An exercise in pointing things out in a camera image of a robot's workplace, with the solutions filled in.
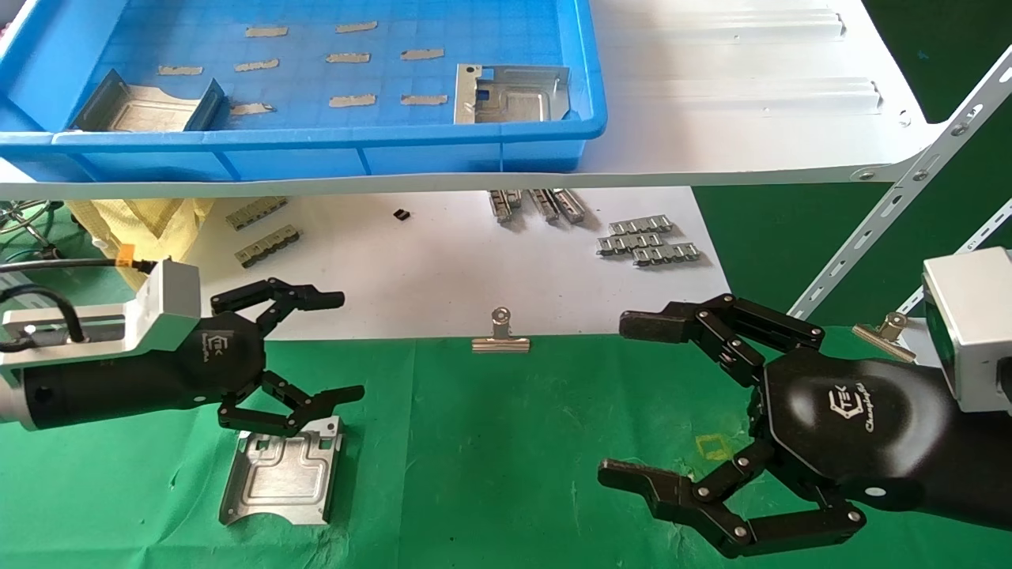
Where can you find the green cloth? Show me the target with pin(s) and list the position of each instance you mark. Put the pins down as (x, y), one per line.
(490, 474)

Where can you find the left wrist camera silver mount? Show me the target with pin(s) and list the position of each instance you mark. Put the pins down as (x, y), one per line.
(166, 308)

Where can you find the blue plastic bin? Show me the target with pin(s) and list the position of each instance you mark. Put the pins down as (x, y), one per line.
(277, 154)

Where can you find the white metal shelf board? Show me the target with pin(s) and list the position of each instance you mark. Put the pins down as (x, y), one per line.
(711, 118)

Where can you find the silver notched metal strip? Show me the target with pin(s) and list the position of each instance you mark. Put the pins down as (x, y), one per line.
(640, 226)
(666, 254)
(630, 243)

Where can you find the silver sheet metal bracket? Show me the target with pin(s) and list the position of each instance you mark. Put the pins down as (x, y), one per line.
(514, 99)
(277, 482)
(142, 111)

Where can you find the grey connector strip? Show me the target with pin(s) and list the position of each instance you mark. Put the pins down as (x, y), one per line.
(257, 212)
(269, 245)

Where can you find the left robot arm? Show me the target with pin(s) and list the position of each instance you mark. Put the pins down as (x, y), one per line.
(12, 399)

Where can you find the short silver metal rail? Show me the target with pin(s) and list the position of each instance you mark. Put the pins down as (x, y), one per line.
(569, 205)
(504, 205)
(544, 205)

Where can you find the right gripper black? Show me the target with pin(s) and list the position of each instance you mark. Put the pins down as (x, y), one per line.
(870, 427)

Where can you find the silver binder clip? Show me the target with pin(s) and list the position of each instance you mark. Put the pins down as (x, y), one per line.
(881, 336)
(501, 340)

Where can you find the right wrist camera silver box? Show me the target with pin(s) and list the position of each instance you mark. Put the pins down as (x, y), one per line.
(972, 332)

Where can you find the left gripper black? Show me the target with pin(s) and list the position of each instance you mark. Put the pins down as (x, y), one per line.
(158, 379)

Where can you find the perforated white shelf post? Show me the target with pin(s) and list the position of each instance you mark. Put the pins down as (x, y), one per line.
(988, 229)
(909, 178)

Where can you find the beige tape strip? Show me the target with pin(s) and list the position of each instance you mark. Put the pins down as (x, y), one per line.
(356, 27)
(266, 32)
(180, 70)
(353, 100)
(348, 58)
(256, 65)
(424, 99)
(422, 54)
(253, 109)

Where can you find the yellow fabric bag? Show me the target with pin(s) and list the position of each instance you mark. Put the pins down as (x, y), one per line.
(142, 221)

